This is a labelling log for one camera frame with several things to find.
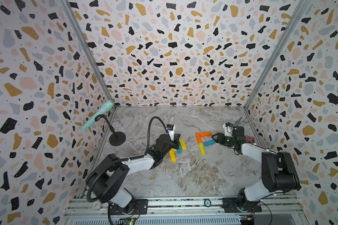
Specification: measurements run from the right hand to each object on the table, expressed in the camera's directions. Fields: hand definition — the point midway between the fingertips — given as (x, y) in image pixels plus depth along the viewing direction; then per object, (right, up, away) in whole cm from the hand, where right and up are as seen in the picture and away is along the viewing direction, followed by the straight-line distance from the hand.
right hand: (218, 136), depth 94 cm
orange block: (-7, +1, +10) cm, 12 cm away
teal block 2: (-26, -10, 0) cm, 28 cm away
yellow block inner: (-23, -6, +3) cm, 24 cm away
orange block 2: (-11, -3, +9) cm, 15 cm away
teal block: (-4, -5, +6) cm, 9 cm away
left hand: (-24, +2, -9) cm, 26 cm away
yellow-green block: (-11, -8, +1) cm, 14 cm away
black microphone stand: (-70, -2, +5) cm, 71 cm away
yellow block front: (-30, -12, -3) cm, 33 cm away
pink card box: (+25, -2, +7) cm, 26 cm away
